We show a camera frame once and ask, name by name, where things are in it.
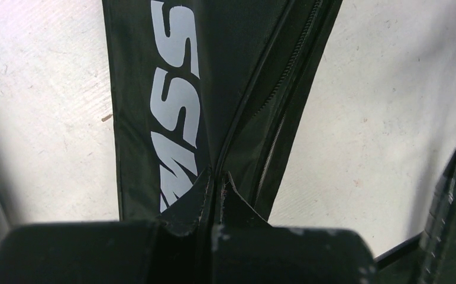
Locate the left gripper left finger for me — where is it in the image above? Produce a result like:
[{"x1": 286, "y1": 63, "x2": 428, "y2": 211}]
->
[{"x1": 0, "y1": 168, "x2": 212, "y2": 283}]

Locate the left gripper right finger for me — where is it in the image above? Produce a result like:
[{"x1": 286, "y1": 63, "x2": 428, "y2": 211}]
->
[{"x1": 211, "y1": 173, "x2": 377, "y2": 283}]

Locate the black racket bag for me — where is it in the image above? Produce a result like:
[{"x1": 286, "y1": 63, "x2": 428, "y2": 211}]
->
[{"x1": 102, "y1": 1, "x2": 341, "y2": 221}]

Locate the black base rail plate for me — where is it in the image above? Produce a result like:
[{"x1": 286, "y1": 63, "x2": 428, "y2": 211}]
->
[{"x1": 377, "y1": 234, "x2": 456, "y2": 283}]

